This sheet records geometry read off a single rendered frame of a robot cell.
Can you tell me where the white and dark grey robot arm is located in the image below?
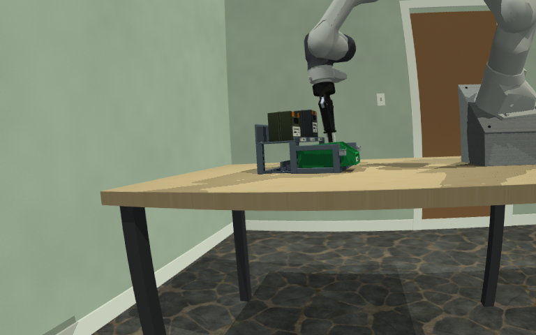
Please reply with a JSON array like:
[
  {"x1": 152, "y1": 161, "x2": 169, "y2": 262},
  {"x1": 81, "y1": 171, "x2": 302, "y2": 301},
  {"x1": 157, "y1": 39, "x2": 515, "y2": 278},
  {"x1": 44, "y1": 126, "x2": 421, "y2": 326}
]
[{"x1": 304, "y1": 0, "x2": 536, "y2": 120}]

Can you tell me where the olive green case with orange latches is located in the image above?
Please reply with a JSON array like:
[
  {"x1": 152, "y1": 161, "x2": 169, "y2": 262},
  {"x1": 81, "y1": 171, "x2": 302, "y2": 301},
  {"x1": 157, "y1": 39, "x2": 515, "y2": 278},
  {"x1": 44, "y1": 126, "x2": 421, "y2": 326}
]
[{"x1": 267, "y1": 111, "x2": 302, "y2": 142}]

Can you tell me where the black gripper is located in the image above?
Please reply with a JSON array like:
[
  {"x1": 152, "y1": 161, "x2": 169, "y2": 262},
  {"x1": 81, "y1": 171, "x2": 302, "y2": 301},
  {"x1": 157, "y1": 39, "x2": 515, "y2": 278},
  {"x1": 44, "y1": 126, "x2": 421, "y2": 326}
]
[{"x1": 313, "y1": 82, "x2": 336, "y2": 143}]

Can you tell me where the black tool case with orange latches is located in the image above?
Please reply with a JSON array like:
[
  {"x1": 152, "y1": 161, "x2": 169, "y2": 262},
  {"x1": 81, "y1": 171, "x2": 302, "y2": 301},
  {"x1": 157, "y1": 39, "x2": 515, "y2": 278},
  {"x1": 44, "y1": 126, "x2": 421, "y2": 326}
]
[{"x1": 294, "y1": 110, "x2": 318, "y2": 137}]

